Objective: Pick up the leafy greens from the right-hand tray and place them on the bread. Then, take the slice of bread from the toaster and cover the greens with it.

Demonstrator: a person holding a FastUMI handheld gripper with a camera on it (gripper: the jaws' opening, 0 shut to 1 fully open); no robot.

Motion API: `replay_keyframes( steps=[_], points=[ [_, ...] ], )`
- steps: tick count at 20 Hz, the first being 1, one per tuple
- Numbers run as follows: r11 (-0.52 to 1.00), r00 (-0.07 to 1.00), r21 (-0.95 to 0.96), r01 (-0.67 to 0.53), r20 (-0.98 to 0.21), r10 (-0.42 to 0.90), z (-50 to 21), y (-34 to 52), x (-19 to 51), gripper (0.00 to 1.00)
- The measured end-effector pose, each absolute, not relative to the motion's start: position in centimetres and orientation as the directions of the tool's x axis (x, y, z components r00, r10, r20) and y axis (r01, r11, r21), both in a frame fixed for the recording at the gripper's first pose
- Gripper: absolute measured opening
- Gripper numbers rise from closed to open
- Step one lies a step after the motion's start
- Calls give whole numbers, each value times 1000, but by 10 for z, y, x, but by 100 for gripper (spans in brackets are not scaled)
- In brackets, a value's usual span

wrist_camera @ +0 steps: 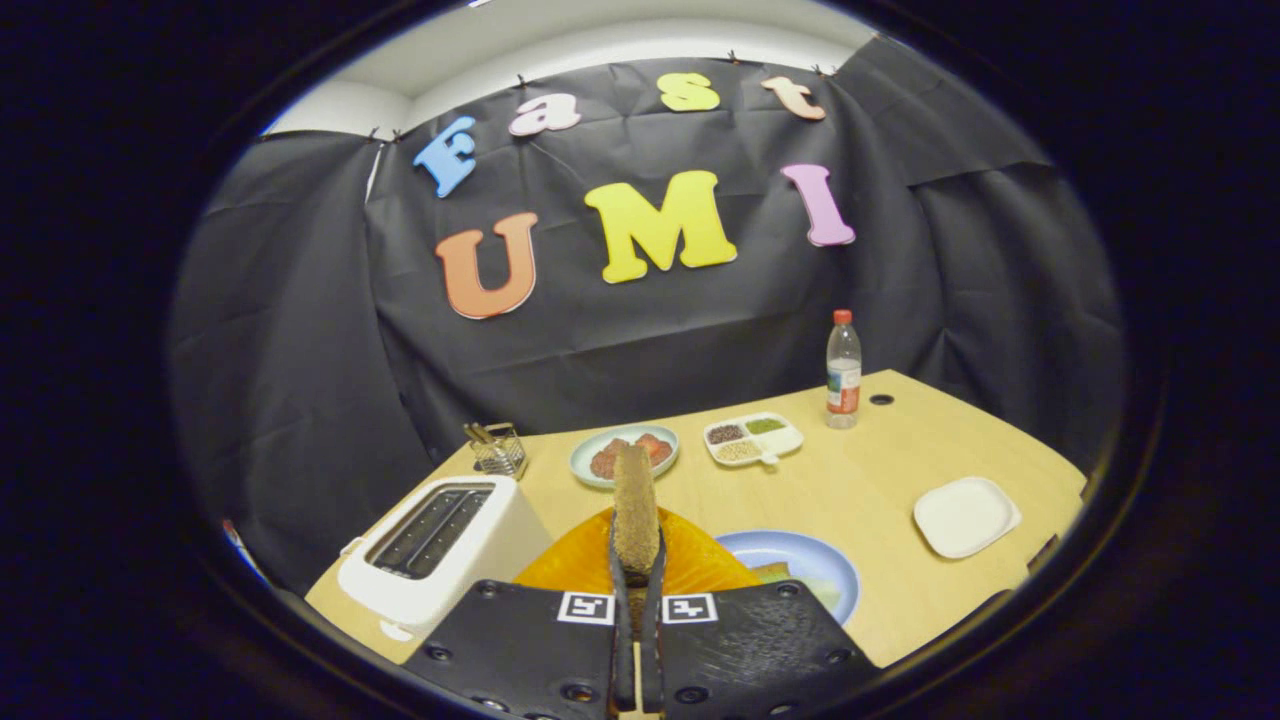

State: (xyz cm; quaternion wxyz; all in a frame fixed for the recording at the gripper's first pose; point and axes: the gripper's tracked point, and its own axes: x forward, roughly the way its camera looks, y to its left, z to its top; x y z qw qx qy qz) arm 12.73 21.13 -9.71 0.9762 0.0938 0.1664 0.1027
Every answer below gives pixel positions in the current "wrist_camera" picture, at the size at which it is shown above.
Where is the pale green plate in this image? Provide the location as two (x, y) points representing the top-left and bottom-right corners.
(570, 424), (681, 489)

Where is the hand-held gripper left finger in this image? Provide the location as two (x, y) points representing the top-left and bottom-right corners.
(400, 505), (641, 719)

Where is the white divided seasoning dish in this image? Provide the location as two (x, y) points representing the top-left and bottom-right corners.
(703, 412), (805, 468)

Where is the brown toasted bread slice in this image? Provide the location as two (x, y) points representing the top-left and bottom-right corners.
(612, 445), (663, 591)

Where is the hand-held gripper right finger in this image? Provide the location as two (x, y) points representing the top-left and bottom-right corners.
(640, 510), (881, 719)

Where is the white toaster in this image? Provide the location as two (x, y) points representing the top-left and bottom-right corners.
(337, 475), (554, 641)

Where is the clear plastic bottle red cap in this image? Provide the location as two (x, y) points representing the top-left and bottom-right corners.
(826, 309), (863, 430)

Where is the white square plate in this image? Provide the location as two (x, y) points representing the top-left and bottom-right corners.
(913, 476), (1023, 560)

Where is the green lettuce leaf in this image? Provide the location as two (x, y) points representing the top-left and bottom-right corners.
(790, 575), (843, 613)

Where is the metal wire utensil basket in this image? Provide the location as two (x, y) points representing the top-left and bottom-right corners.
(463, 421), (529, 481)

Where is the blue plate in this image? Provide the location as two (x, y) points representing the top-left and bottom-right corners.
(715, 529), (861, 626)

